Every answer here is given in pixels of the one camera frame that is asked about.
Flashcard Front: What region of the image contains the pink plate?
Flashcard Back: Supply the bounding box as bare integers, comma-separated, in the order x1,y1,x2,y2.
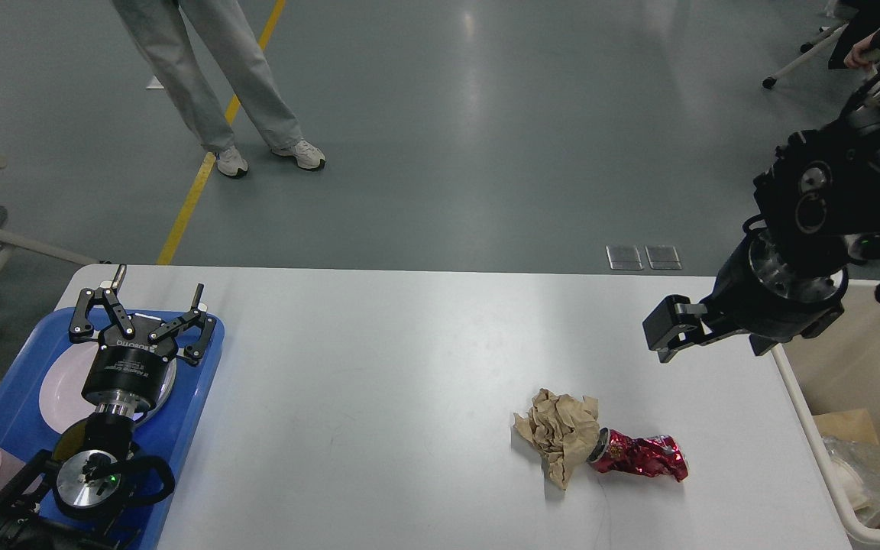
39,342,135,434

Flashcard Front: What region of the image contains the right floor socket plate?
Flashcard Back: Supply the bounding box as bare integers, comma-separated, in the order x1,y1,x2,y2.
645,246,682,270

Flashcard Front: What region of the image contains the dark teal mug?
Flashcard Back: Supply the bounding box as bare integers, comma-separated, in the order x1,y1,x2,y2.
51,420,87,463

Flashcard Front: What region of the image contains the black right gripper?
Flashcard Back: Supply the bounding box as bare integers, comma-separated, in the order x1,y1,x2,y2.
642,229,849,364

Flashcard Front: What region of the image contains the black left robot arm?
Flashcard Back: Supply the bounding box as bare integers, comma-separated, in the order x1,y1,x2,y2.
0,266,225,549

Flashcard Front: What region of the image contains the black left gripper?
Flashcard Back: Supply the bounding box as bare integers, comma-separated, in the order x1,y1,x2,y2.
69,264,219,419

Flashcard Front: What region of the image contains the white office chair right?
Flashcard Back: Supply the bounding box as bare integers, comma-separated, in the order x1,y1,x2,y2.
761,1,880,89

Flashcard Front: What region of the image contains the red snack wrapper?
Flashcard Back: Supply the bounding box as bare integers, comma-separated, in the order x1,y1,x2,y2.
586,428,689,483

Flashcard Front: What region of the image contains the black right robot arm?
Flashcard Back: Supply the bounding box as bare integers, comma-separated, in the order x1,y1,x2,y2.
642,52,880,363

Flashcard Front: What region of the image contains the standing person in black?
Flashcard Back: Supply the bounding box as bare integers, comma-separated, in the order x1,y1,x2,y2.
110,0,328,180

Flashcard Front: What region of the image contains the crumpled brown paper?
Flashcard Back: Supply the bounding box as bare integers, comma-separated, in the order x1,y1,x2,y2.
513,389,601,490

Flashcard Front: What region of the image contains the blue plastic tray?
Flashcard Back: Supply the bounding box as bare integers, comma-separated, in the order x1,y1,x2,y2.
0,309,225,549

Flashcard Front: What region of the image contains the light green plate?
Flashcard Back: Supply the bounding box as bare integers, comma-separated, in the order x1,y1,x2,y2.
134,370,176,427

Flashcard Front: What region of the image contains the aluminium foil tray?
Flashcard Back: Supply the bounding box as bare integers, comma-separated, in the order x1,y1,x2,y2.
822,436,880,528

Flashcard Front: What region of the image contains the left floor socket plate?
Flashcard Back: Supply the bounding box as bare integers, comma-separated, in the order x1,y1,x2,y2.
605,246,645,271

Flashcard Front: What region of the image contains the white plastic bin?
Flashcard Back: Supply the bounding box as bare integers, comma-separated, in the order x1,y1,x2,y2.
772,280,880,549

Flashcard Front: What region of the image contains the floor socket plate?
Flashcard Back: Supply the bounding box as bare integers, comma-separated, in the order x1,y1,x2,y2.
645,246,682,270
605,246,645,271

